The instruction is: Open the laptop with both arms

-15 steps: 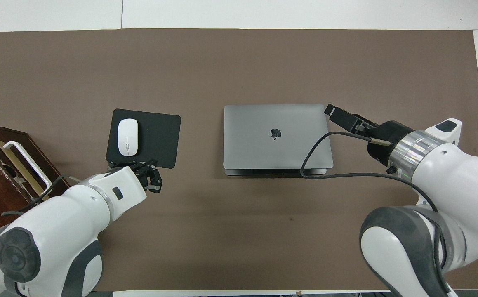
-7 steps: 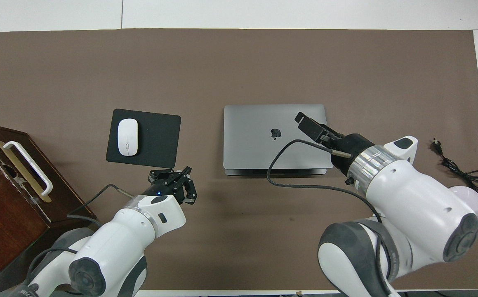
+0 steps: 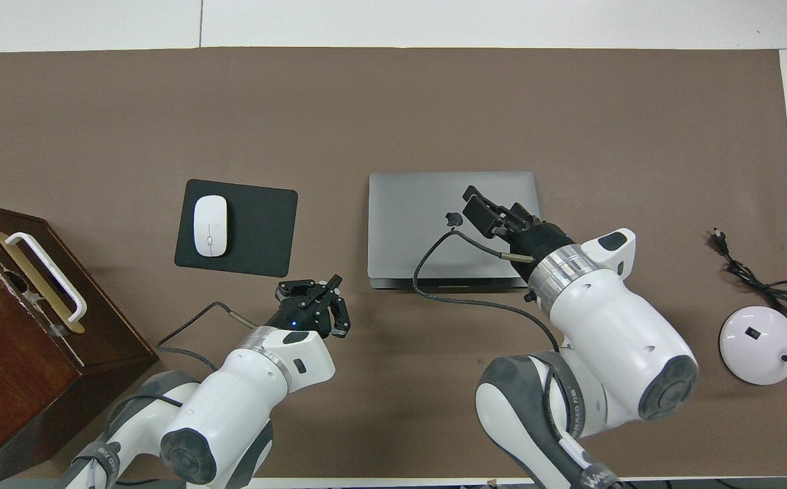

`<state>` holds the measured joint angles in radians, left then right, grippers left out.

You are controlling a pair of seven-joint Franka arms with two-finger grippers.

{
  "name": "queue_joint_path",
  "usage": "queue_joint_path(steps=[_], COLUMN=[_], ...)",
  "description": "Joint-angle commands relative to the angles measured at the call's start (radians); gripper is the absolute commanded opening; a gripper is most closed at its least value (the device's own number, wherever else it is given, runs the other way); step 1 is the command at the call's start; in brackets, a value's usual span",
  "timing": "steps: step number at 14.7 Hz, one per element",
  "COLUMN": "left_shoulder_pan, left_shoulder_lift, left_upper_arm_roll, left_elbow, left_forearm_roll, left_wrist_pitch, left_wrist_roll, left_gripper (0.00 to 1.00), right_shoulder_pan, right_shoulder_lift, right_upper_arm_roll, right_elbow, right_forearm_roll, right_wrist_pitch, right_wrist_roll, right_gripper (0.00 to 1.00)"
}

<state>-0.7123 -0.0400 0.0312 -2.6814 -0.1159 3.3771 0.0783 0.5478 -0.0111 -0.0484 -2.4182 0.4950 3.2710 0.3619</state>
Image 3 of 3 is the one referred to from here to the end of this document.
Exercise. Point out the white computer mouse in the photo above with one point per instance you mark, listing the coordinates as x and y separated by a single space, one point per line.
210 225

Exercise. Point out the black mouse pad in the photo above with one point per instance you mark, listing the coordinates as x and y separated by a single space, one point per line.
261 231

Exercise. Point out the white desk lamp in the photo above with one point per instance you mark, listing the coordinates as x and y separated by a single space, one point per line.
756 343

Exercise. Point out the silver laptop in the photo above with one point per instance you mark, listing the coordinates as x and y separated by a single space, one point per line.
407 224

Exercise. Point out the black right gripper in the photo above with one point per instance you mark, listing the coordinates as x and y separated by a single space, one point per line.
536 241

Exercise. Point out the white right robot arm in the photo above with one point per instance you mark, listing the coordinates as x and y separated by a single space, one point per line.
610 346

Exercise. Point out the brown table mat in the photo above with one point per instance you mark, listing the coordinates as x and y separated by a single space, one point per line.
393 109

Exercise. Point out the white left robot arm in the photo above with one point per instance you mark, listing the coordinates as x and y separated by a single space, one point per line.
230 401

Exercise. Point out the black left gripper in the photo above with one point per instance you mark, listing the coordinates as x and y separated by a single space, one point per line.
301 316

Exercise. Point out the dark brown wooden box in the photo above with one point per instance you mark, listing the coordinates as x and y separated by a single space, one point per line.
6 353

